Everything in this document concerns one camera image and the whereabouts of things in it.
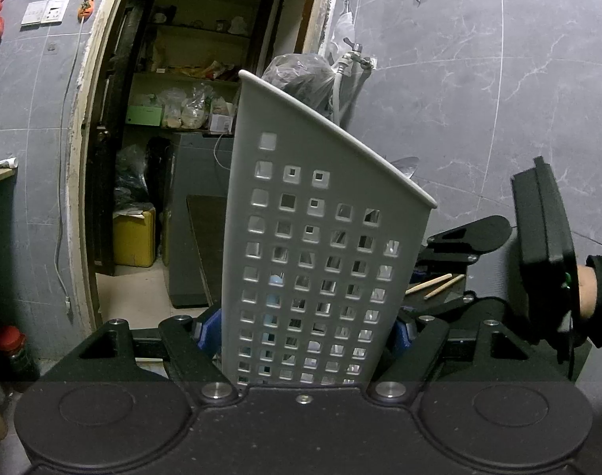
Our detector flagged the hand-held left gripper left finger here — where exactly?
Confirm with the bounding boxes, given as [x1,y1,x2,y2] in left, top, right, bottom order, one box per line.
[42,307,241,407]

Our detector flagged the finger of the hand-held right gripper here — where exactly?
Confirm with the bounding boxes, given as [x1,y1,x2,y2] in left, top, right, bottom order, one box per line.
[419,215,512,264]
[404,295,528,343]

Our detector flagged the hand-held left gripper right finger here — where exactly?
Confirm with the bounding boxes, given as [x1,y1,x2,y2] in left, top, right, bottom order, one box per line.
[368,317,575,403]

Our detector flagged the large metal spoon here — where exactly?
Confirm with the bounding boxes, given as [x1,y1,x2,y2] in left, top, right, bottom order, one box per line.
[390,156,421,182]

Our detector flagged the white perforated utensil basket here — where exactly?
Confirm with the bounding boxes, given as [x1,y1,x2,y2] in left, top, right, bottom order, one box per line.
[221,70,438,387]

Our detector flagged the yellow jerry can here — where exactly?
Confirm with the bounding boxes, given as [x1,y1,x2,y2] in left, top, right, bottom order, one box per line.
[113,206,157,267]

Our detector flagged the grey cabinet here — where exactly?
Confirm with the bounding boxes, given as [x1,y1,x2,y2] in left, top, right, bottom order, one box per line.
[167,131,235,308]

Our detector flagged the black plastic bags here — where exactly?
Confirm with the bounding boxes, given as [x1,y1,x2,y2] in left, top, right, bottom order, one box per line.
[115,144,151,211]

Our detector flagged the dark wooden door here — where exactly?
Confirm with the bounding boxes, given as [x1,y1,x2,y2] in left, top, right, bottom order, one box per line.
[86,0,133,278]

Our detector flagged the red capped dark bottle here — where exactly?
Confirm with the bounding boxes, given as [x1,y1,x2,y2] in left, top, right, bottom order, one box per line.
[0,327,39,382]

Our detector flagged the clear bags of food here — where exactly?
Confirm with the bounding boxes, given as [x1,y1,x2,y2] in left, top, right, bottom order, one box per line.
[162,84,237,132]

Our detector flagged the green box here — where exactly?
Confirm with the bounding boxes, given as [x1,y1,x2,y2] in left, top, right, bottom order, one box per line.
[127,105,163,127]

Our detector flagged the small clear plastic bag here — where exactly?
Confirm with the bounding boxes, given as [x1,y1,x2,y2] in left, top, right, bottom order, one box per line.
[333,0,356,55]

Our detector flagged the dark wooden shelf unit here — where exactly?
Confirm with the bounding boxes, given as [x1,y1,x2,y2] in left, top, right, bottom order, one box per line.
[133,0,277,134]

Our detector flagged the thin white cable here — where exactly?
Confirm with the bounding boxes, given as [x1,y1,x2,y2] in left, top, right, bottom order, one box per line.
[56,15,91,321]

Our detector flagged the pale door frame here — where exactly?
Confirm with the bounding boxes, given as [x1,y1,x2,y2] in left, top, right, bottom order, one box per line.
[66,0,344,332]

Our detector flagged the metal wall faucet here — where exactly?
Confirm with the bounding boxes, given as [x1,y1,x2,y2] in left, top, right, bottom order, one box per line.
[338,38,373,77]

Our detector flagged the white wall switch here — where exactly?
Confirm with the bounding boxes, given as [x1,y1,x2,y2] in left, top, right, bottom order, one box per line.
[21,0,70,25]

